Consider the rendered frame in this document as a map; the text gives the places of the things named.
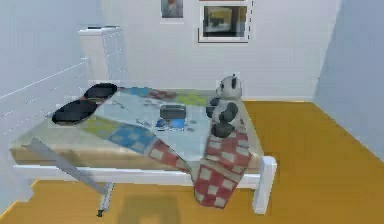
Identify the white framed bed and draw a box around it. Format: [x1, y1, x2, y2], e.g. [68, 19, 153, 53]
[9, 87, 278, 216]

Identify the black and white panda toy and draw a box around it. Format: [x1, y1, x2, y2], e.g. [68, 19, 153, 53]
[205, 74, 242, 139]

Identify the small framed portrait picture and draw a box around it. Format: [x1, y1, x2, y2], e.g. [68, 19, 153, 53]
[160, 0, 185, 20]

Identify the black pillow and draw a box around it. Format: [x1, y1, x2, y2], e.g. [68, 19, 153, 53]
[83, 82, 119, 100]
[51, 99, 98, 127]

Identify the checkered patchwork blanket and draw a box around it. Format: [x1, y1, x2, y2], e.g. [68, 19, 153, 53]
[77, 86, 254, 210]

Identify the dark grey box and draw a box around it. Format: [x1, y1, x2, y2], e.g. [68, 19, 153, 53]
[159, 104, 187, 121]

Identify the white framed picture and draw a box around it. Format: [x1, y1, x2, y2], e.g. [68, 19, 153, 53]
[197, 0, 253, 44]

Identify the blue book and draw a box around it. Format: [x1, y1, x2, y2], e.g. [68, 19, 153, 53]
[155, 118, 186, 131]

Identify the white chest of drawers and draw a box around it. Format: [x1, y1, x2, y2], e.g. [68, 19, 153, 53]
[78, 25, 130, 88]

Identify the grey baseball bat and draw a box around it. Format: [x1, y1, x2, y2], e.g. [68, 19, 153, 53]
[22, 137, 115, 218]

